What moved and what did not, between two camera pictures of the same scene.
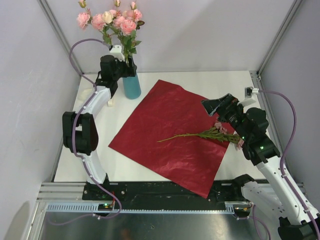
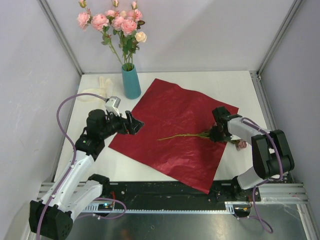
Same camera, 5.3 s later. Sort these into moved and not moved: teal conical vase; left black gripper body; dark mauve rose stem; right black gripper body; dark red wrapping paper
Moved: right black gripper body; left black gripper body
Not moved: dark mauve rose stem; teal conical vase; dark red wrapping paper
